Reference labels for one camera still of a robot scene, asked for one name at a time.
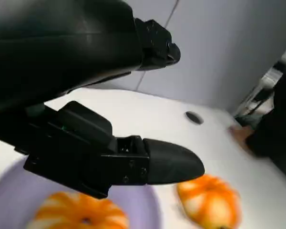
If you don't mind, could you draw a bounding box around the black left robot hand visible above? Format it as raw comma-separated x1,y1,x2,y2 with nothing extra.
0,0,205,200

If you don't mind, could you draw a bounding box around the orange and white bread roll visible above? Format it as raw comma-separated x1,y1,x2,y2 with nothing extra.
26,192,131,229
176,175,243,229

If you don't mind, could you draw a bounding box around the black table grommet hole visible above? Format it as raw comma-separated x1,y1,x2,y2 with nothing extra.
185,111,204,125

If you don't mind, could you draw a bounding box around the lilac plate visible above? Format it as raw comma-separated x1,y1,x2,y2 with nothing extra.
0,157,163,229

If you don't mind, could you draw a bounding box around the person's hand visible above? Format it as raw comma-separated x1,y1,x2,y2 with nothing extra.
228,125,256,144

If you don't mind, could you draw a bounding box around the person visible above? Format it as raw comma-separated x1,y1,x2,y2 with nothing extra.
245,65,286,183

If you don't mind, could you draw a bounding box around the silver metal frame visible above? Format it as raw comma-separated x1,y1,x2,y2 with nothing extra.
235,59,286,120

